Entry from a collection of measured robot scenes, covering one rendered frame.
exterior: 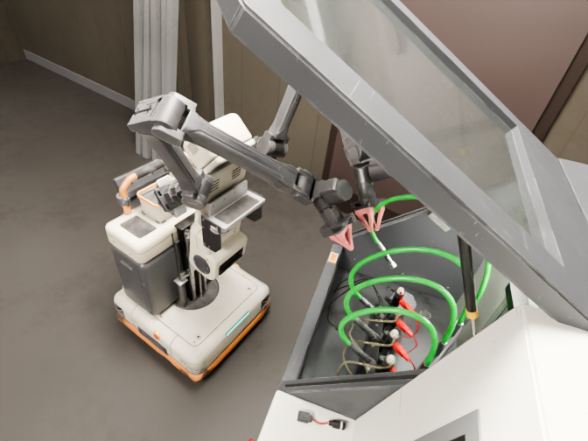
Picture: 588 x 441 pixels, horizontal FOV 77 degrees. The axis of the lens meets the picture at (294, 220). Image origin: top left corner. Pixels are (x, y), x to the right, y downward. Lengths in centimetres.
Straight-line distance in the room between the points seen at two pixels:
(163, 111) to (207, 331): 135
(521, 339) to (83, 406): 203
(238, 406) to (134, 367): 61
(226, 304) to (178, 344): 32
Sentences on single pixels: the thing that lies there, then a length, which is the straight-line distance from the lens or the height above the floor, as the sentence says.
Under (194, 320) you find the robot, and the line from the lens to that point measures 207.
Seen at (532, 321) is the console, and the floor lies 155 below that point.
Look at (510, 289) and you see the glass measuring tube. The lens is 111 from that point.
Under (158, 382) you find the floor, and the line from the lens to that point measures 224.
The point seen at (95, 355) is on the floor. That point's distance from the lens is 242.
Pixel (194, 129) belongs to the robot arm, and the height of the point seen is 156.
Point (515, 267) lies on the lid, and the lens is 60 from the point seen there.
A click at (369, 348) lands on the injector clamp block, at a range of 121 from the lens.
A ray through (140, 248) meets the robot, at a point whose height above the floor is 80.
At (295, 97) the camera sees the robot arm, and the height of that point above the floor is 144.
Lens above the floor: 197
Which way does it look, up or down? 40 degrees down
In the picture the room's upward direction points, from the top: 8 degrees clockwise
